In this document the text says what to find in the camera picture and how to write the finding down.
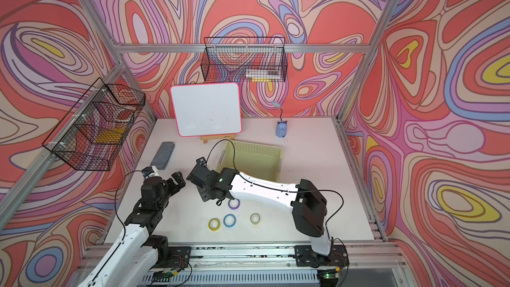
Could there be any purple tape roll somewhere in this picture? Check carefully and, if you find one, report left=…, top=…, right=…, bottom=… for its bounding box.
left=228, top=199, right=240, bottom=211

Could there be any yellow green tape roll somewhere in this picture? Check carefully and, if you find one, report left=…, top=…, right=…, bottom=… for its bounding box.
left=208, top=218, right=221, bottom=232

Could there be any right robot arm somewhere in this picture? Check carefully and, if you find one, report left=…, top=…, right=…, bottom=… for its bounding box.
left=187, top=163, right=332, bottom=256

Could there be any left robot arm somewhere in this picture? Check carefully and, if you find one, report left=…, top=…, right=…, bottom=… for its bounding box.
left=79, top=167, right=187, bottom=286

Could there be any blue tape roll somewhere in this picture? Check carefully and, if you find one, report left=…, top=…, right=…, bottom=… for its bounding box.
left=223, top=214, right=236, bottom=228

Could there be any clear yellowish tape roll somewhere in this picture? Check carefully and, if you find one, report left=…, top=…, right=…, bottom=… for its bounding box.
left=250, top=213, right=261, bottom=225

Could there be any green plastic storage basket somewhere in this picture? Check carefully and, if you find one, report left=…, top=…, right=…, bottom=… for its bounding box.
left=216, top=141, right=283, bottom=182

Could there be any grey box in basket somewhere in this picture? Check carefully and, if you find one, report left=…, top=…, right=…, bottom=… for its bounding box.
left=245, top=69, right=280, bottom=81

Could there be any grey whiteboard eraser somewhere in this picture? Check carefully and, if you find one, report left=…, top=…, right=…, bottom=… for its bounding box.
left=150, top=142, right=175, bottom=170

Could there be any wooden whiteboard stand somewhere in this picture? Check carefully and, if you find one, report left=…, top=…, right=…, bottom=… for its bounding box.
left=199, top=134, right=236, bottom=144

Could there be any yellow sponge in basket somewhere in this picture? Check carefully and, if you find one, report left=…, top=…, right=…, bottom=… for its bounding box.
left=94, top=128, right=125, bottom=145

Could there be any pink framed whiteboard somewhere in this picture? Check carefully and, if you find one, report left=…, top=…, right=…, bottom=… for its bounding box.
left=171, top=82, right=243, bottom=138

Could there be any green circuit board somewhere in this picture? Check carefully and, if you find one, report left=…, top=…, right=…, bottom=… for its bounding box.
left=152, top=271, right=179, bottom=282

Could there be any blue mouse shaped lamp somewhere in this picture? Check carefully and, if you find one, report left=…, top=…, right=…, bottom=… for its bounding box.
left=272, top=102, right=288, bottom=138

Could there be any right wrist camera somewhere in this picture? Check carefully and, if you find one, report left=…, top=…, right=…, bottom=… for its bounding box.
left=197, top=157, right=207, bottom=167

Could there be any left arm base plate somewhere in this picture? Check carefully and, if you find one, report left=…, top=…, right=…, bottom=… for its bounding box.
left=155, top=247, right=191, bottom=271

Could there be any black wire basket left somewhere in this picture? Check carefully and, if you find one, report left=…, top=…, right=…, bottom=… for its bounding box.
left=42, top=78, right=146, bottom=171

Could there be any black wire basket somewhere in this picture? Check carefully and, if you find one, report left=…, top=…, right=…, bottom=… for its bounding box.
left=42, top=78, right=146, bottom=171
left=201, top=35, right=288, bottom=83

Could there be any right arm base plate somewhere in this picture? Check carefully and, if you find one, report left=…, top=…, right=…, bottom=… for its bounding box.
left=294, top=245, right=349, bottom=268

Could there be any black wire basket back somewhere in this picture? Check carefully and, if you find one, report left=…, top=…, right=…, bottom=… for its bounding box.
left=201, top=35, right=288, bottom=83

